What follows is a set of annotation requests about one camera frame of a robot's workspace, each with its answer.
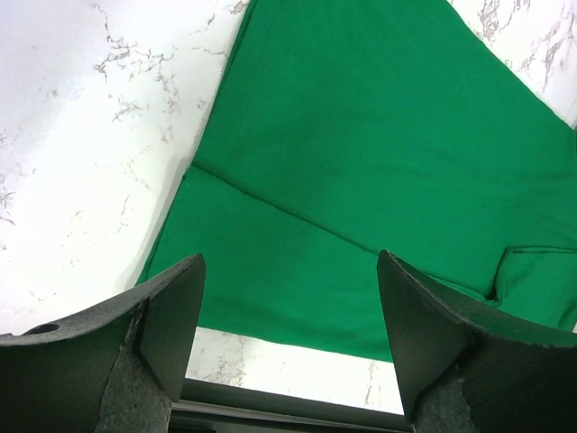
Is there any green polo shirt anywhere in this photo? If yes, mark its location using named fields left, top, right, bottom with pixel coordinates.
left=141, top=1, right=576, bottom=361

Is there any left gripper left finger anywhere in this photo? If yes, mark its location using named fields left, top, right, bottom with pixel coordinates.
left=1, top=254, right=206, bottom=432

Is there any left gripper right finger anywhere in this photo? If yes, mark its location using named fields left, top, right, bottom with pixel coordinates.
left=377, top=251, right=576, bottom=432

